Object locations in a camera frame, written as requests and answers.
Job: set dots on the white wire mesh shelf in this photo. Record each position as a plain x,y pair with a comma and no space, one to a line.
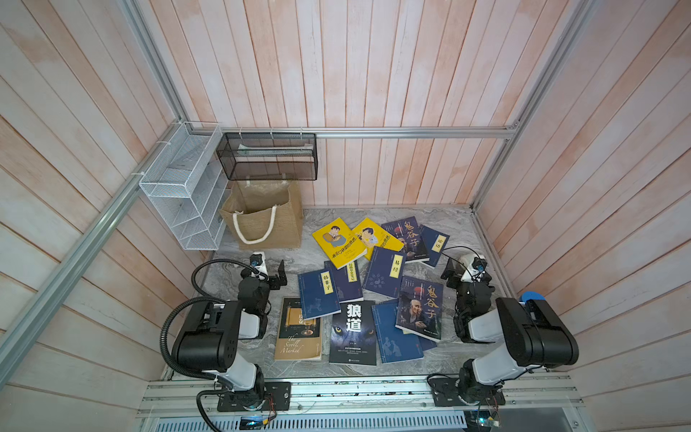
186,184

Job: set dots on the blue book bottom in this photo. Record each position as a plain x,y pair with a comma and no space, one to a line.
394,345

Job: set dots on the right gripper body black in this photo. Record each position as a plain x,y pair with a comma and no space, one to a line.
451,270

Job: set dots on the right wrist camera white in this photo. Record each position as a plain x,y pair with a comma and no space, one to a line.
475,267

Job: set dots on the aluminium frame bar back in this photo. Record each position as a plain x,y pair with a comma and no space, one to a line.
464,132

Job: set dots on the blue book Han Feizi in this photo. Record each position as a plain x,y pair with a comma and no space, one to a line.
318,295

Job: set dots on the brown canvas tote bag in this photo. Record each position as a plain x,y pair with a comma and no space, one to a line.
264,215

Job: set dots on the dark portrait book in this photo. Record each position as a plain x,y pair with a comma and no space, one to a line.
420,308
407,231

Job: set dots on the black mesh wall basket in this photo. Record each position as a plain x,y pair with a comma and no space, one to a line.
269,156

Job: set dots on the black wolf book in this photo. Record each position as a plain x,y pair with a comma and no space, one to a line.
353,337

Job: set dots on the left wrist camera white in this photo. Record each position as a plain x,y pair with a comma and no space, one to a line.
259,261

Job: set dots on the dark portrait book far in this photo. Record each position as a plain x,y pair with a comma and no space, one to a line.
407,231

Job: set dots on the brown book Scroll Marked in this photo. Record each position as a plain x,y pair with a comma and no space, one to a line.
297,339

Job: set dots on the aluminium rail front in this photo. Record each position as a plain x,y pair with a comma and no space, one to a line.
171,399

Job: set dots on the clear tube blue cap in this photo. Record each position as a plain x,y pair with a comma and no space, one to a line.
529,295

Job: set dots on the yellow book left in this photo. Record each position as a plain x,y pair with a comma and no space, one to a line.
340,243

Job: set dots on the dark portrait book near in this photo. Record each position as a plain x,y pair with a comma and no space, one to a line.
420,308

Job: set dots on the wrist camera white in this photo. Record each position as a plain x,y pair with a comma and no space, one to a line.
259,261
475,267

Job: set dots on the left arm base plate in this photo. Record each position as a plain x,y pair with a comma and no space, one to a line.
271,396

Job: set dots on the yellow book right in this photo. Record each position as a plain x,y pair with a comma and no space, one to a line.
373,235

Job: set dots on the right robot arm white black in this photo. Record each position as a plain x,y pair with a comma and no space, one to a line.
526,335

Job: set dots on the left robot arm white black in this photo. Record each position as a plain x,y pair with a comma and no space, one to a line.
200,339

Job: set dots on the purple book yellow label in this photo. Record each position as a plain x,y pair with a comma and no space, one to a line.
346,281

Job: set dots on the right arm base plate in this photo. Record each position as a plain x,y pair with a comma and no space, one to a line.
450,391

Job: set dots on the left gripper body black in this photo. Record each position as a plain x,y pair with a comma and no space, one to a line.
279,275

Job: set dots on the small blue book far right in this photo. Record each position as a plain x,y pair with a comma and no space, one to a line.
434,241

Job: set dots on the blue book yellow label middle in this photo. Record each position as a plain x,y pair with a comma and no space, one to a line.
384,272

